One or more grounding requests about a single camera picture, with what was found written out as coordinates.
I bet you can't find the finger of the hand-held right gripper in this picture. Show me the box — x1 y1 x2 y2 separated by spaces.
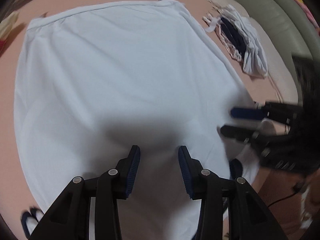
230 102 304 126
220 124 277 157

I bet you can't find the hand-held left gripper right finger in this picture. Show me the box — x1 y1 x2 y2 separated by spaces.
178 145 289 240

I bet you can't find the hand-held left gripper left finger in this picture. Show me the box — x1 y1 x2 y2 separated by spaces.
29 145 141 240

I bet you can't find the pale blue navy-trimmed garment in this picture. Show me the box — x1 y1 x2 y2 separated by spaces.
14 0 260 240

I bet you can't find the folded white navy clothes pile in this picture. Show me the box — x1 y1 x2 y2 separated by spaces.
220 4 268 78

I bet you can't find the pink striped folded garment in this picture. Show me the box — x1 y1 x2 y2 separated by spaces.
216 19 243 61

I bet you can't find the folded navy garment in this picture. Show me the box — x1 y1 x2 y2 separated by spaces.
220 17 244 55

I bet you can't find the grey-green padded headboard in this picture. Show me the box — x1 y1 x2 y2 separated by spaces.
207 0 320 63

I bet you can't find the colourful printed cloth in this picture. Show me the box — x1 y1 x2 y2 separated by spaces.
272 0 320 30

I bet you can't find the yellow and pink garment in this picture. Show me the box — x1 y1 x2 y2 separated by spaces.
0 11 20 53

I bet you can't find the black cable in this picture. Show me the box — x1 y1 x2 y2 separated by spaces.
266 189 302 209

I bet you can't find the white fabric strap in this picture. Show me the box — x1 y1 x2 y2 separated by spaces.
202 14 222 33

